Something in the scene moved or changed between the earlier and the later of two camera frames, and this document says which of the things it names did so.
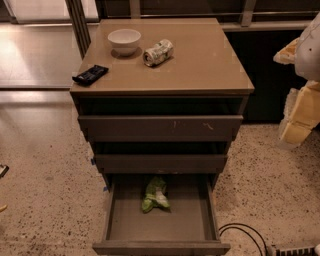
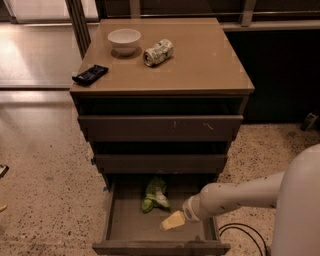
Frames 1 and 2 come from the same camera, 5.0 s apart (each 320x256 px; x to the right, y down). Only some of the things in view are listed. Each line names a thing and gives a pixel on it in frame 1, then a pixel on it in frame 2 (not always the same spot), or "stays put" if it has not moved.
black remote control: [88, 77] stays put
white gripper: [309, 55] to [190, 211]
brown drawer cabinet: [172, 101] stays put
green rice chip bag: [155, 194] stays put
